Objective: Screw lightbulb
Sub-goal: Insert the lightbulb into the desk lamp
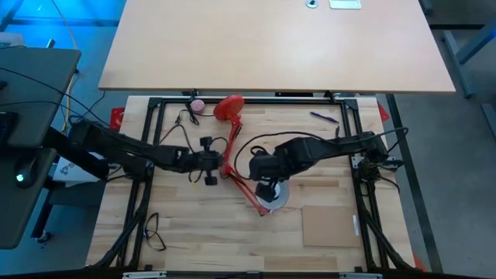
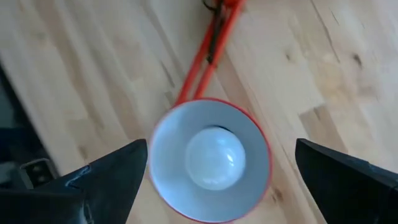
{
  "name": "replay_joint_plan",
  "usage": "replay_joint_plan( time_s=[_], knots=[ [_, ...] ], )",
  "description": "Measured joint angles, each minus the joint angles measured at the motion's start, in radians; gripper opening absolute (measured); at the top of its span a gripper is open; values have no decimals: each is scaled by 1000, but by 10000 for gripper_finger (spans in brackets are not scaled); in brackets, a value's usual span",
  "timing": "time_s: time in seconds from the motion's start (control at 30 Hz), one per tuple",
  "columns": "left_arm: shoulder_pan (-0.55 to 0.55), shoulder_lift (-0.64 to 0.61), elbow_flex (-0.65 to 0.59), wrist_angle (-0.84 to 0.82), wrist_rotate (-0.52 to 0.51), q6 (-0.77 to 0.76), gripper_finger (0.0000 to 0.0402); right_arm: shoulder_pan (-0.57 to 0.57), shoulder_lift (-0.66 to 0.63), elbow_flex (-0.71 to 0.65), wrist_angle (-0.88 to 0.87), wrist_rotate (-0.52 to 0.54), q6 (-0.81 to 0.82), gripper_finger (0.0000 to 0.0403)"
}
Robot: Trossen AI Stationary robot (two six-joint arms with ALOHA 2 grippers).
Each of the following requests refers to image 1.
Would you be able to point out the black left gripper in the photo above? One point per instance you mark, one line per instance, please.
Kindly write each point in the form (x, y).
(205, 162)

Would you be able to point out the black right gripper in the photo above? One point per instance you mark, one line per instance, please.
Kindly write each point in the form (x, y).
(265, 164)

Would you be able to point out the red desk lamp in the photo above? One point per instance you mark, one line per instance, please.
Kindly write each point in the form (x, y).
(228, 108)

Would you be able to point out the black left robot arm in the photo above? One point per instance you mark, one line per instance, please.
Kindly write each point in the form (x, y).
(116, 145)

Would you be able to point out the pink ball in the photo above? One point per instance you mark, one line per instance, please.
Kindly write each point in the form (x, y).
(197, 106)

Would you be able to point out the black table clamp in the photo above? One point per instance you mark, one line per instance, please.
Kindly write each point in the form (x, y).
(193, 93)
(330, 95)

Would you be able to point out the purple pen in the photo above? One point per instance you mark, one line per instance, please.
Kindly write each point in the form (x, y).
(324, 117)

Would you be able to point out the black thin-framed glasses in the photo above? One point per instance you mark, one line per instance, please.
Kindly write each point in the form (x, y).
(147, 232)

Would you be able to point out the small white strip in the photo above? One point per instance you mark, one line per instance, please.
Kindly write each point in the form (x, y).
(355, 224)

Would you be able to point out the red corner clamp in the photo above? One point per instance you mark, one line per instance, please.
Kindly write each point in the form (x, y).
(117, 118)
(383, 113)

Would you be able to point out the light wooden desk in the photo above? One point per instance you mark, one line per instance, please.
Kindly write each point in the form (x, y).
(271, 46)

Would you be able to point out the white printed paper sheet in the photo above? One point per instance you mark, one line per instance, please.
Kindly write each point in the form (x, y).
(73, 173)

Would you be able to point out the black desk leg with caster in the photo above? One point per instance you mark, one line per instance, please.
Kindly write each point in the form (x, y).
(42, 217)

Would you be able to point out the black computer mouse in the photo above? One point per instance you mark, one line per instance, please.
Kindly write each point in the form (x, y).
(26, 170)

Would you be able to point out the round metal desk grommet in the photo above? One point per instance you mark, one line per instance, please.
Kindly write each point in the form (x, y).
(312, 4)

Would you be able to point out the dark grey side desk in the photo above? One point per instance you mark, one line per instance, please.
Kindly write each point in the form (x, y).
(38, 77)

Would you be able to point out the white rectangular desk plate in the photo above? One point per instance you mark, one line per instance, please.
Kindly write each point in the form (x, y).
(345, 4)

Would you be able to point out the black keyboard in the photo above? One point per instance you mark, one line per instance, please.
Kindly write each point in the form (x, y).
(7, 128)

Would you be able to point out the black aluminium rig frame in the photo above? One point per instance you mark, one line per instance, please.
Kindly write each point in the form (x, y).
(155, 102)

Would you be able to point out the silver metal bracket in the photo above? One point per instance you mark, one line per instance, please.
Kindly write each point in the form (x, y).
(143, 275)
(360, 276)

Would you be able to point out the grey metal desk leg frame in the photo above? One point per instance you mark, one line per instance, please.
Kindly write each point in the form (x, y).
(459, 67)

